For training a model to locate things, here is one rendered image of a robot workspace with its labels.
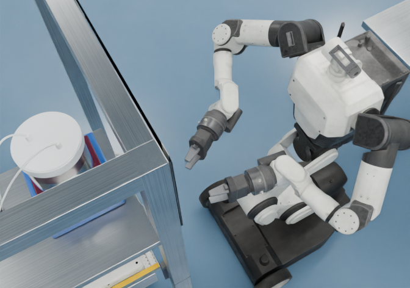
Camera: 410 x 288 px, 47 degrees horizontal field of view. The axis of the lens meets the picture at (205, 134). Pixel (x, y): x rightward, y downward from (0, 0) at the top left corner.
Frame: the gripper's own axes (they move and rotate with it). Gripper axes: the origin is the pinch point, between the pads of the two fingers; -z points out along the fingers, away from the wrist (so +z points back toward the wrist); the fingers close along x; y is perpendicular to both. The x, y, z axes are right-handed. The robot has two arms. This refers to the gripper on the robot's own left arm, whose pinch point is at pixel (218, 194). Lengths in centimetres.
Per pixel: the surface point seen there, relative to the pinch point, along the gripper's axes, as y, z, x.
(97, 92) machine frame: 3, -25, -64
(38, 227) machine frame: -20, -41, -64
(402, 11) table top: 57, 111, 13
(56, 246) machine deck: -10, -47, -28
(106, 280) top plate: -10.8, -42.1, 9.3
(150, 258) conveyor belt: -6.8, -27.3, 16.6
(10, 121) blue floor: 129, -84, 97
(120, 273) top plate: -10.1, -37.3, 9.3
